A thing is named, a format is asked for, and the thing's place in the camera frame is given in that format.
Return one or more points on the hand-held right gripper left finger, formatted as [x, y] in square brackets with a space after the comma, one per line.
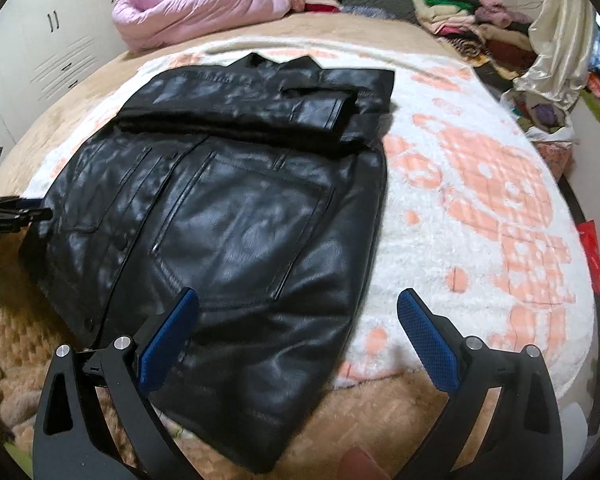
[170, 340]

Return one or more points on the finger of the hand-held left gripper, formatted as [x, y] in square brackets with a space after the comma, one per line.
[20, 203]
[30, 215]

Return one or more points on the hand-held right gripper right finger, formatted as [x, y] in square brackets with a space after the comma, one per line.
[425, 340]

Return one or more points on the black leather jacket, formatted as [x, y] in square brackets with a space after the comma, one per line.
[230, 235]

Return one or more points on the white bag of clothes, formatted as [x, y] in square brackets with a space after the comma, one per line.
[540, 112]

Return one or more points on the pile of folded clothes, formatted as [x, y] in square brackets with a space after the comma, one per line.
[455, 15]

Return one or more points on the person's right hand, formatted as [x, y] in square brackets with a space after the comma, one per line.
[362, 467]

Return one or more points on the white orange bear-print blanket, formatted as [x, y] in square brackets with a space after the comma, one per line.
[480, 210]

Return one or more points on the white wardrobe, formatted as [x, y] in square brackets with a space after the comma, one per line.
[55, 60]

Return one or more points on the red packet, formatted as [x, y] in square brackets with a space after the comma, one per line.
[592, 255]

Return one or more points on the pink floral cloth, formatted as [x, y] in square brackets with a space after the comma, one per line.
[555, 157]

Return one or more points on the pink quilt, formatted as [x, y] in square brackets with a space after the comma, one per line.
[190, 10]

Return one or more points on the cream satin curtain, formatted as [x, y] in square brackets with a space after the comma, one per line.
[560, 35]

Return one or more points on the blue patterned cloth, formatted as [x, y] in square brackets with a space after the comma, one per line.
[360, 10]

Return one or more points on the red cloth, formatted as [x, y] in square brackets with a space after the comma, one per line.
[322, 6]

